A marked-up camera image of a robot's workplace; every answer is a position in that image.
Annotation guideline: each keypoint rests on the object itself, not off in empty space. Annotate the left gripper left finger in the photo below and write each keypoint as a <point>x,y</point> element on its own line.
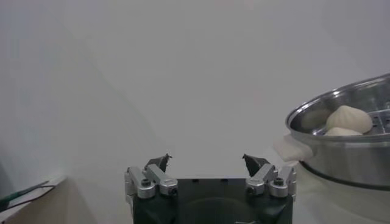
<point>158,179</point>

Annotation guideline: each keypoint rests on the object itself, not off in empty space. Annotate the white side table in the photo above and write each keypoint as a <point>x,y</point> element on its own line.
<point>36,201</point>

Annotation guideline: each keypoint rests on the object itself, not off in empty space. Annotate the perforated steel steamer basket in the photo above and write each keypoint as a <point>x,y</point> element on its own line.
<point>350,158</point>

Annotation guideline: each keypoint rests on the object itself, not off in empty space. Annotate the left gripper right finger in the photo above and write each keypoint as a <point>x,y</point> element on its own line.
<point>262,179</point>

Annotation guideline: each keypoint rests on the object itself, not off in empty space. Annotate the white steamed baozi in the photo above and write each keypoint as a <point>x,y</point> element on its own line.
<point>342,132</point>
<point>348,118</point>

